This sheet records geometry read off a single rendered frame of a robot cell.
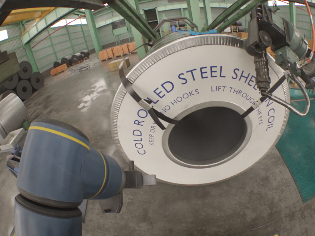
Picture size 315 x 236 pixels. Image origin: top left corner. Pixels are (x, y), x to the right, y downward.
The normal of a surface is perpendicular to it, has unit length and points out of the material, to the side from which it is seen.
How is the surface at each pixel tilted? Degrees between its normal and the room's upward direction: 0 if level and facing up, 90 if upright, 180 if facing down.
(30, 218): 37
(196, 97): 90
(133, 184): 24
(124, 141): 90
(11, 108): 71
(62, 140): 76
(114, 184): 98
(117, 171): 84
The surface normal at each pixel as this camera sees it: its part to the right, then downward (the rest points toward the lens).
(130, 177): -0.20, -0.48
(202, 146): -0.19, -0.80
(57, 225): 0.81, -0.27
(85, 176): 0.96, 0.07
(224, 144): -0.78, -0.54
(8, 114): 0.93, -0.25
